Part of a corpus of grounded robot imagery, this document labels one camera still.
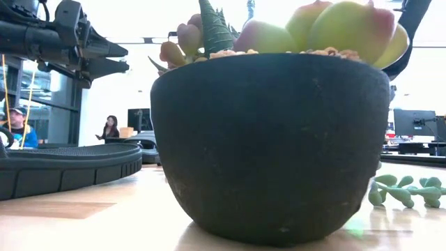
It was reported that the large green pink succulent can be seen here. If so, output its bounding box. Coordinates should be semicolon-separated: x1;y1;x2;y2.
233;0;410;70

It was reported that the yellow cable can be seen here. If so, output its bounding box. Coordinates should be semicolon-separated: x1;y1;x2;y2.
1;54;12;133
20;61;38;150

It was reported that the black table edge rail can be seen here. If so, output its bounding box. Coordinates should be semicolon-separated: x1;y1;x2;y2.
380;153;446;168

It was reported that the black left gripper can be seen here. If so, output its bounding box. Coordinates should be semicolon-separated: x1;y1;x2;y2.
38;0;130;89

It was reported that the orange gravel filling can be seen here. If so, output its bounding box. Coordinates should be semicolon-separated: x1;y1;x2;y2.
208;47;362;61

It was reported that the teal spiky plant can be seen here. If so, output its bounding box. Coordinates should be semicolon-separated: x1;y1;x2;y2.
243;0;257;27

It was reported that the green succulent sprig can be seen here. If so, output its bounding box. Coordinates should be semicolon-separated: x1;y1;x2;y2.
367;174;446;209

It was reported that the small pink brown succulent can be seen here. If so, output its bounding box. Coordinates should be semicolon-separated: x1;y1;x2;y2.
148;13;206;77

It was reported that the person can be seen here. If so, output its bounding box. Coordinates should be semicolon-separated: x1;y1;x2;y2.
0;106;39;150
95;114;121;141

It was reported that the black computer monitor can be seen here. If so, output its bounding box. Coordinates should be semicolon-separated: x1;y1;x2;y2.
394;109;438;137
435;115;446;142
127;108;154;133

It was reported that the black framed glass partition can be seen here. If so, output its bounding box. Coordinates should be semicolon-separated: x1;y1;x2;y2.
0;55;86;148

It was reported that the black slide sandal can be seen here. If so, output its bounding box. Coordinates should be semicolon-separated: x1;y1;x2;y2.
123;130;162;166
0;127;144;201

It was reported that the striped green spiky succulent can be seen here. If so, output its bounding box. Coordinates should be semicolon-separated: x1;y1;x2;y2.
198;0;241;59

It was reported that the black round plant pot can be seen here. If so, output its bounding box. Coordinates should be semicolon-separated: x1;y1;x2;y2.
150;52;391;248

